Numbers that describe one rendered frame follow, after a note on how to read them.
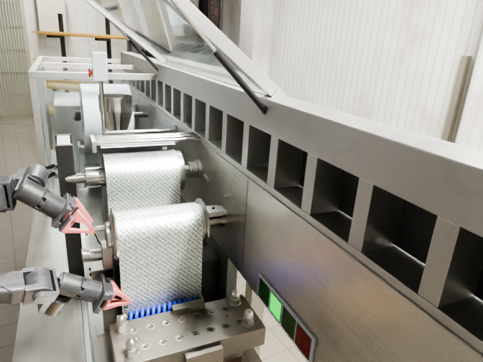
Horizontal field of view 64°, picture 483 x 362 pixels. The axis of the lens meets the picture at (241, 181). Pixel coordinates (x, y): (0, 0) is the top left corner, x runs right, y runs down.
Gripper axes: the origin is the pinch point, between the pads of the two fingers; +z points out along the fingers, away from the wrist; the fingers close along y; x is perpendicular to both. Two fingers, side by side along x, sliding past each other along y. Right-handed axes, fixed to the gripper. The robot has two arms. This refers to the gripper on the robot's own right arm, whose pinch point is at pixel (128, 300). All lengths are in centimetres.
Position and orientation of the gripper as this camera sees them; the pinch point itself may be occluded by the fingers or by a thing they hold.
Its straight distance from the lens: 118.8
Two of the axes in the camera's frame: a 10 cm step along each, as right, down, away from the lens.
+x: 5.1, -8.6, -0.9
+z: 7.6, 4.0, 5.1
